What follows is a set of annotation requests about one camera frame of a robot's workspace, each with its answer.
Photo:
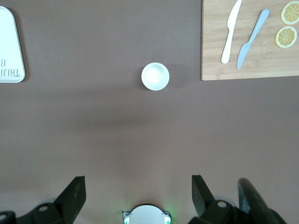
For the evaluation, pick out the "white paper cup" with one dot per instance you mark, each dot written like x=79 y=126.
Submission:
x=155 y=76

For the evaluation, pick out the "cream bear print tray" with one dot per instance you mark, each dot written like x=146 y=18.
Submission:
x=9 y=46

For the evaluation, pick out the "white plastic knife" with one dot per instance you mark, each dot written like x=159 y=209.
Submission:
x=231 y=30

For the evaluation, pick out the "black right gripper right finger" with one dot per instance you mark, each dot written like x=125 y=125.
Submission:
x=205 y=205

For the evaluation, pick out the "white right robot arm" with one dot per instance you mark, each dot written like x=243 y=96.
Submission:
x=147 y=215

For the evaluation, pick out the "grey plastic knife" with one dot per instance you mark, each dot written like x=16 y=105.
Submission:
x=253 y=37

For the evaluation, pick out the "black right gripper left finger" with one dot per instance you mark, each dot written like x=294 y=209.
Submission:
x=67 y=203

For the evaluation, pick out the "bamboo cutting board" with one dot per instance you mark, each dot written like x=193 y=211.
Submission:
x=257 y=60

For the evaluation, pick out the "lemon slice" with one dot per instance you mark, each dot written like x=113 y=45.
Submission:
x=286 y=37
x=290 y=12

